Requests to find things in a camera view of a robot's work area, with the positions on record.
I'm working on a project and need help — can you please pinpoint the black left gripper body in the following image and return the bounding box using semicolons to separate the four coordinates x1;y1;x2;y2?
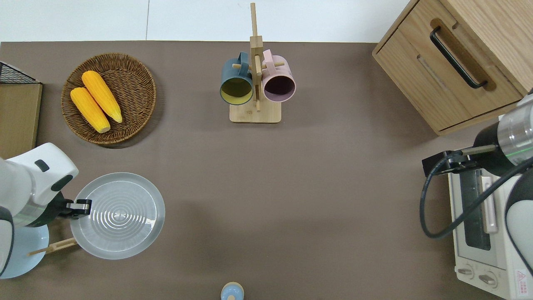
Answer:
58;198;80;220

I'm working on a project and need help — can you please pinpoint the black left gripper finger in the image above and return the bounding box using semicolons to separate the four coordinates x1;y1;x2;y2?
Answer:
73;199;92;218

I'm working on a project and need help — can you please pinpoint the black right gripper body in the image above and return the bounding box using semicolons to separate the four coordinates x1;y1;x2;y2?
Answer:
422;151;479;177

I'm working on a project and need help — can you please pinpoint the gray plate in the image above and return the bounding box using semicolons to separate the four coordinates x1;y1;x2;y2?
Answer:
70;172;166;260

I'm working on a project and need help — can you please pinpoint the wooden plate rack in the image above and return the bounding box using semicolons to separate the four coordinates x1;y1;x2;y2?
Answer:
28;217;80;256

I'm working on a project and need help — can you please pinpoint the light blue plate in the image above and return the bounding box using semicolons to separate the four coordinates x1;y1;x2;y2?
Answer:
0;223;50;279

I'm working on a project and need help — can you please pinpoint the wooden cabinet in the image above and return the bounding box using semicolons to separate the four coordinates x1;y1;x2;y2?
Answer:
372;0;533;136

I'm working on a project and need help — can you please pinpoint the cream toaster oven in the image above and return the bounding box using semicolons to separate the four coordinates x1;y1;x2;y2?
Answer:
448;115;533;300

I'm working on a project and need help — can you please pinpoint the yellow corn cob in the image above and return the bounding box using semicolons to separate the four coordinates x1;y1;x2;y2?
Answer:
70;87;111;133
82;70;123;123

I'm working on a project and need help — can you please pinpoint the brown table mat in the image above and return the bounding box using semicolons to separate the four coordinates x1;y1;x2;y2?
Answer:
0;40;533;300

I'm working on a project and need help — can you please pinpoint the brown wicker basket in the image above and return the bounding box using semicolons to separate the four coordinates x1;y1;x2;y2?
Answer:
61;53;157;145

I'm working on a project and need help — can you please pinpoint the pink mug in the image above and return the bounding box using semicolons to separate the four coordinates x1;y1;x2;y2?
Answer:
262;49;296;103

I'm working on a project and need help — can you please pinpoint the wooden mug tree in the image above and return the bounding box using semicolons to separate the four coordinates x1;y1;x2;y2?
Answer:
229;3;286;123

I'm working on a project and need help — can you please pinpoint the dark blue mug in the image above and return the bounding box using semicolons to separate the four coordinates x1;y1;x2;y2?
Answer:
220;52;254;105

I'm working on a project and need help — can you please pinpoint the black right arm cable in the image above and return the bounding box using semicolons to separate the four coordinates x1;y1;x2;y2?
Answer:
419;153;533;239

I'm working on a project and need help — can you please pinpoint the wire grid shelf box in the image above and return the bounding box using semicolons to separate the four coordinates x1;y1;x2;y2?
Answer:
0;61;43;161

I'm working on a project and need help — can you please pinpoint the black cabinet handle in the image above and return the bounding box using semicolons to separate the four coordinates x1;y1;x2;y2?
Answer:
430;26;488;89

